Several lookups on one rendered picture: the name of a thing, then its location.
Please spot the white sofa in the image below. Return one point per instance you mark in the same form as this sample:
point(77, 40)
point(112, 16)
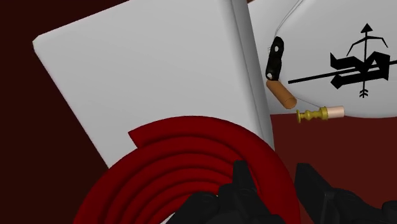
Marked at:
point(155, 77)

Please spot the red spiral coil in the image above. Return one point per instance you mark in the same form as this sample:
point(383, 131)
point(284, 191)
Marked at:
point(173, 161)

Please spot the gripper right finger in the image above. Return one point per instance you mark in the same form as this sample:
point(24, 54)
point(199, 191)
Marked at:
point(328, 204)

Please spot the orange cylinder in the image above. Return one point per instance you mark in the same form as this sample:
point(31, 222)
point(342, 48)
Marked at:
point(281, 94)

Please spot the gold candlestick with cream candle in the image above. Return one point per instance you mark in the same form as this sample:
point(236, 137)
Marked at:
point(313, 114)

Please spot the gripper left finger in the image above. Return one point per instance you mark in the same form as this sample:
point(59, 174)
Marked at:
point(240, 198)

